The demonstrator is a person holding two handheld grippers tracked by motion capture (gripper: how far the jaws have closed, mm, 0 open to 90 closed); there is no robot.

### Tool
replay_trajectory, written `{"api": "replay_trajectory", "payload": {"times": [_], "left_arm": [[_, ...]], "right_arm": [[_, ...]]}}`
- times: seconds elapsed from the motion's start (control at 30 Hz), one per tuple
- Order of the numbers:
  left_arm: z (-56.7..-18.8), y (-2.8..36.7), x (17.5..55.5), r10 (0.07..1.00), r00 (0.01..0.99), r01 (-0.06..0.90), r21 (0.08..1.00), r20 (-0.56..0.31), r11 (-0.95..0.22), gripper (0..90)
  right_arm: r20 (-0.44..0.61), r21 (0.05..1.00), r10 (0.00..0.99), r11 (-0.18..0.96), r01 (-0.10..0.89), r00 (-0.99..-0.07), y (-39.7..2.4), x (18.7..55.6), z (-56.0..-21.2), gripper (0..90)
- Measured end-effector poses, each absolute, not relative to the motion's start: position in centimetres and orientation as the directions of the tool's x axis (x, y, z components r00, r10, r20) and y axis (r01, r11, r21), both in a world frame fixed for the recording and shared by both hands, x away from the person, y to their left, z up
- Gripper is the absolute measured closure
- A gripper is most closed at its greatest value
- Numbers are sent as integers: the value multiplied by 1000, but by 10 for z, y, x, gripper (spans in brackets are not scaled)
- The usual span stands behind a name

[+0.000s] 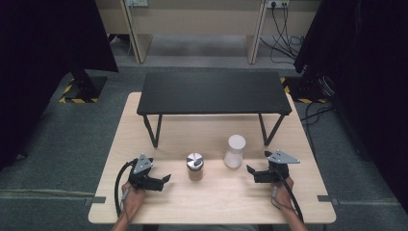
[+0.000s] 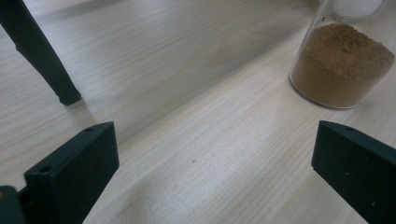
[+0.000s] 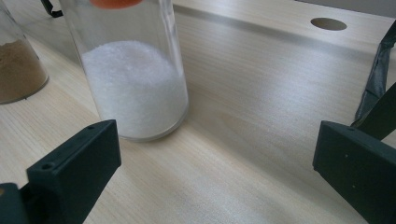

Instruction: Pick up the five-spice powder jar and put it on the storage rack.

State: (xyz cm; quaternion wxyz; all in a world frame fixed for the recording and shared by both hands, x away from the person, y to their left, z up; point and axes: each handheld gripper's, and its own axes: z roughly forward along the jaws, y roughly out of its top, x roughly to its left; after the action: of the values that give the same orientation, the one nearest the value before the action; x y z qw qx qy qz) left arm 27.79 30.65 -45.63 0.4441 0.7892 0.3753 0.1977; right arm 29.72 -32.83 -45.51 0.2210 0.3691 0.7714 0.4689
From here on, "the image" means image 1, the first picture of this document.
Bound white plastic container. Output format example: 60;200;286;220
223;134;247;169

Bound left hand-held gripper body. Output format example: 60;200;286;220
128;153;154;191

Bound black cables at socket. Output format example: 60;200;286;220
259;3;305;65

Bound person's right hand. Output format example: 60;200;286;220
271;176;294;210

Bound black curtain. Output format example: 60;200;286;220
293;0;408;204
0;0;119;171

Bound black shelf with metal legs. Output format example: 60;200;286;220
137;70;293;149

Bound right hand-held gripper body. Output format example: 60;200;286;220
265;149;301;183

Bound thin grey right gripper cable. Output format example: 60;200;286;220
269;186;296;213

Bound thin grey gripper cable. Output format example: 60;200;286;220
119;187;131;208
269;186;296;213

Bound glass jar with silver lid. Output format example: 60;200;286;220
186;152;205;182

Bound black stand base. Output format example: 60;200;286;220
64;68;109;100
283;74;335;101

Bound person's left hand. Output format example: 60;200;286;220
120;181;147;216

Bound thin grey left gripper cable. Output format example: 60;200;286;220
119;187;131;208

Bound thick black left gripper cable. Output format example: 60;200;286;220
114;158;139;218

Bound grey floor tape piece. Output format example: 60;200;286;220
317;194;340;207
84;195;107;207

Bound black floor cable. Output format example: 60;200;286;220
299;100;335;162

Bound thick black right gripper cable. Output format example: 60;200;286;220
276;169;304;223

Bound white wall socket with plugs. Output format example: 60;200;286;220
266;0;291;10

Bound thick black gripper cable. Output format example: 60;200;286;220
114;158;139;218
276;169;304;223

